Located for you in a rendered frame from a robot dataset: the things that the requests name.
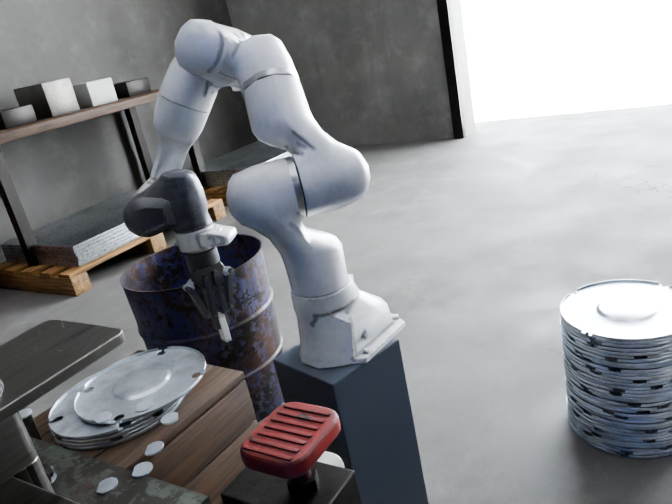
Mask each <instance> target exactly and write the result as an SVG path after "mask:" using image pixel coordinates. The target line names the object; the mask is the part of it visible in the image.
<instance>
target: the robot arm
mask: <svg viewBox="0 0 672 504"><path fill-rule="evenodd" d="M174 43H175V57H174V58H173V60H172V61H171V63H170V65H169V67H168V69H167V72H166V74H165V76H164V79H163V81H162V84H161V86H160V89H159V91H158V92H159V94H158V97H157V100H156V103H155V109H154V118H153V125H154V127H155V129H156V132H157V134H158V136H159V147H158V150H157V154H156V157H155V161H154V165H153V168H152V172H151V175H150V178H149V179H148V180H147V181H146V182H145V183H144V184H143V185H142V186H141V187H140V188H139V190H138V192H137V193H136V194H135V195H134V196H133V197H132V198H131V199H130V201H129V202H128V204H127V205H126V207H125V208H124V212H123V219H124V222H125V225H126V227H127V228H128V230H129V231H130V232H132V233H134V234H135V235H137V236H140V237H152V236H155V235H157V234H160V233H163V232H165V231H167V230H170V229H173V231H174V234H175V237H176V240H177V241H175V243H174V244H175V246H178V247H179V250H180V252H183V253H185V254H184V257H185V260H186V263H187V267H188V270H189V280H188V282H187V283H186V285H185V284H184V285H182V289H183V290H184V291H186V292H187V293H188V294H189V296H190V297H191V299H192V300H193V302H194V304H195V305H196V307H197V308H198V310H199V312H200V313H201V315H202V316H203V317H205V318H206V319H210V318H211V319H212V323H213V326H214V328H215V329H216V330H219V333H220V337H221V339H222V340H223V341H225V342H229V341H231V340H232V338H231V335H230V332H229V328H228V325H230V319H229V315H228V314H229V310H230V309H231V308H233V307H234V297H233V275H234V271H235V269H234V268H232V267H230V266H224V265H223V263H222V262H221V261H220V257H219V253H218V250H217V247H218V246H224V245H228V244H229V243H230V242H231V241H232V240H233V239H234V238H235V236H236V234H237V232H236V228H235V227H231V226H225V225H220V224H215V223H213V221H212V219H211V217H210V215H209V213H208V203H207V200H206V197H205V194H204V191H203V188H202V185H201V182H200V181H199V179H198V177H197V176H196V174H195V173H194V172H192V171H190V170H186V169H182V167H183V164H184V161H185V158H186V155H187V153H188V151H189V149H190V148H191V146H192V145H193V144H194V142H195V141H196V140H197V138H198V137H199V135H200V134H201V132H202V130H203V128H204V126H205V123H206V121H207V118H208V116H209V113H210V111H211V108H212V105H213V103H214V100H215V98H216V95H217V92H218V90H219V89H220V88H222V87H227V86H231V88H232V90H233V91H241V93H242V97H243V99H244V101H245V105H246V109H247V113H248V117H249V121H250V125H251V129H252V132H253V134H254V135H255V136H256V138H257V139H258V140H259V141H261V142H263V143H265V144H267V145H270V146H273V147H276V148H280V149H283V150H286V151H288V152H289V153H290V154H291V155H292V157H291V156H288V157H284V158H280V159H276V160H272V161H268V162H264V163H260V164H256V165H253V166H251V167H249V168H247V169H244V170H242V171H240V172H238V173H236V174H233V175H232V177H231V178H230V180H229V181H228V186H227V192H226V201H227V205H228V208H229V211H230V213H231V215H232V216H233V217H234V218H235V219H236V220H237V221H238V222H239V223H240V224H241V225H243V226H246V227H248V228H250V229H253V230H255V231H256V232H258V233H260V234H261V235H263V236H264V237H266V238H268V239H269V240H270V241H271V243H272V244H273V245H274V247H275V248H276V249H277V251H278V252H279V253H280V255H281V257H282V260H283V262H284V265H285V268H286V272H287V275H288V279H289V283H290V286H291V290H290V293H291V298H292V303H293V308H294V311H295V313H296V316H297V322H298V329H299V337H300V350H299V356H300V359H301V362H302V363H304V364H306V365H309V366H312V367H315V368H317V369H322V368H334V367H341V366H346V365H351V364H362V363H367V362H368V361H369V360H371V359H372V358H373V357H374V356H375V355H376V354H377V353H378V352H379V351H380V350H381V349H382V348H383V347H384V346H385V345H386V344H387V343H389V342H390V341H391V340H392V339H393V338H394V337H395V336H396V335H397V334H398V333H399V332H400V331H401V330H402V329H403V328H404V327H405V322H404V321H403V320H402V319H400V318H399V316H398V314H392V313H390V311H389V308H388V305H387V303H386V302H385V301H384V300H383V299H382V298H380V297H378V296H375V295H372V294H369V293H366V292H364V291H361V290H359V288H358V287H357V286H356V284H355V283H354V279H353V275H351V274H347V269H346V264H345V258H344V253H343V247H342V243H341V242H340V241H339V240H338V238H337V237H336V236H334V235H332V234H330V233H327V232H324V231H320V230H316V229H311V228H307V227H305V226H304V224H303V223H302V222H301V221H302V219H303V218H305V217H306V216H307V217H309V216H313V215H317V214H321V213H325V212H329V211H333V210H337V209H341V208H344V207H346V206H348V205H350V204H352V203H354V202H356V201H358V200H360V199H362V198H363V197H364V195H365V194H366V193H367V191H368V187H369V182H370V172H369V166H368V164H367V163H366V161H365V159H364V158H363V156H362V155H361V153H360V152H358V151H357V150H356V149H353V148H351V147H349V146H346V145H344V144H342V143H339V142H337V141H336V140H335V139H333V138H332V137H331V136H329V135H328V134H326V133H325V132H324V131H323V130H322V129H321V128H320V126H319V125H318V124H317V122H316V121H315V120H314V118H313V116H312V114H311V112H310V109H309V106H308V103H307V100H306V97H305V94H304V92H303V89H302V86H301V84H300V79H299V77H298V74H297V72H296V69H295V67H294V64H293V62H292V59H291V58H290V56H289V54H288V52H287V50H286V48H285V47H284V45H283V43H282V41H281V40H280V39H278V38H277V37H275V36H273V35H272V34H262V35H253V36H251V35H249V34H247V33H245V32H243V31H241V30H238V29H236V28H232V27H228V26H225V25H221V24H217V23H213V22H212V21H211V20H202V19H190V20H189V21H188V22H186V23H185V24H184V25H183V26H182V27H181V28H180V30H179V32H178V35H177V37H176V39H175V41H174ZM222 273H223V274H224V295H223V292H222V289H221V282H220V279H221V276H222ZM194 283H195V284H196V285H198V286H199V287H201V290H202V292H203V295H204V298H205V302H206V305H207V309H208V310H207V309H206V307H205V305H204V304H203V302H202V301H201V299H200V297H199V296H198V294H197V293H196V291H194V289H195V287H194V285H193V284H194ZM211 286H212V288H213V292H214V295H215V298H216V302H217V305H218V308H219V311H220V312H217V309H216V306H215V302H214V299H213V296H212V292H211V291H212V289H211ZM224 298H225V299H224Z"/></svg>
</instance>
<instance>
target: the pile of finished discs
mask: <svg viewBox="0 0 672 504"><path fill-rule="evenodd" d="M98 373H99V372H98ZM98 373H96V374H98ZM96 374H94V375H92V376H90V377H88V378H86V379H84V380H83V381H81V382H79V383H78V384H76V385H75V386H74V387H72V388H71V389H69V390H68V391H67V392H66V393H65V394H64V395H62V396H61V397H60V398H59V399H58V401H57V402H56V403H55V404H54V406H53V407H52V409H51V411H50V413H49V415H48V419H49V423H48V425H49V429H50V431H51V434H52V436H53V438H54V439H55V441H56V442H57V443H58V444H59V445H61V446H62V447H65V446H67V447H66V448H67V449H72V450H95V449H101V448H106V447H110V446H113V445H117V444H120V443H122V442H125V441H128V440H130V439H132V438H135V437H137V436H139V435H141V434H143V433H145V432H147V431H148V430H150V429H152V428H153V427H155V426H156V425H158V424H159V423H161V420H159V419H160V418H162V417H163V416H164V415H166V414H168V413H171V412H174V411H175V410H176V408H177V407H178V406H179V405H180V403H181V402H182V400H183V398H184V396H183V397H182V398H180V399H179V400H177V401H176V402H174V403H172V404H171V405H169V406H167V407H165V408H163V409H161V410H159V411H157V412H155V413H152V414H150V415H147V416H144V417H141V418H138V419H135V420H131V421H127V422H121V423H118V421H119V420H121V419H123V418H124V417H125V415H120V416H117V417H116V418H115V419H114V421H116V422H115V423H114V424H94V423H90V422H86V421H84V420H82V419H81V418H79V417H78V416H77V414H76V413H75V410H74V400H75V397H76V395H77V393H78V392H79V393H80V392H84V393H88V392H91V391H92V390H93V389H94V388H89V389H87V390H83V389H84V385H85V384H86V383H87V382H88V381H89V380H90V379H91V378H92V377H93V376H95V375H96Z"/></svg>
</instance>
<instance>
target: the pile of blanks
mask: <svg viewBox="0 0 672 504"><path fill-rule="evenodd" d="M560 327H561V335H562V348H563V358H564V368H565V370H564V371H565V382H566V392H567V393H566V402H567V410H568V420H569V423H570V425H571V427H572V429H573V430H574V432H575V433H576V434H577V435H578V436H579V437H580V438H581V439H582V440H584V441H585V442H586V443H588V444H589V445H591V446H593V447H595V448H597V449H599V450H602V451H604V452H607V453H610V454H614V455H618V456H620V455H621V454H623V455H624V457H629V458H642V459H647V458H659V457H664V456H669V455H672V337H668V338H664V339H658V340H652V341H639V342H627V341H614V340H607V339H602V338H597V337H593V336H590V335H588V334H590V333H586V334H584V333H582V332H580V331H578V330H576V329H574V328H572V327H571V326H570V325H568V324H567V323H566V322H565V321H564V320H563V318H562V316H561V314H560Z"/></svg>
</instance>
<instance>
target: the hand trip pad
mask: <svg viewBox="0 0 672 504"><path fill-rule="evenodd" d="M340 430H341V426H340V420H339V416H338V414H337V413H336V412H335V411H334V410H332V409H330V408H327V407H322V406H316V405H311V404H306V403H301V402H288V403H285V404H282V405H280V406H279V407H277V408H276V409H275V410H274V411H273V412H272V413H271V414H270V415H269V416H268V417H267V418H266V419H265V420H264V421H263V422H262V423H261V424H260V425H259V426H258V427H257V428H256V429H255V430H254V431H253V432H252V433H251V434H250V435H249V436H248V437H247V438H246V439H245V440H244V442H243V443H242V445H241V448H240V454H241V457H242V461H243V463H244V464H245V466H246V467H247V468H249V469H251V470H254V471H258V472H261V473H265V474H268V475H272V476H275V477H279V478H284V479H292V481H293V482H295V483H303V482H305V481H307V480H308V479H309V478H310V477H311V474H312V473H311V468H312V467H313V465H314V464H315V463H316V462H317V461H318V459H319V458H320V457H321V456H322V454H323V453H324V452H325V451H326V449H327V448H328V447H329V446H330V444H331V443H332V442H333V441H334V440H335V438H336V437H337V436H338V434H339V432H340Z"/></svg>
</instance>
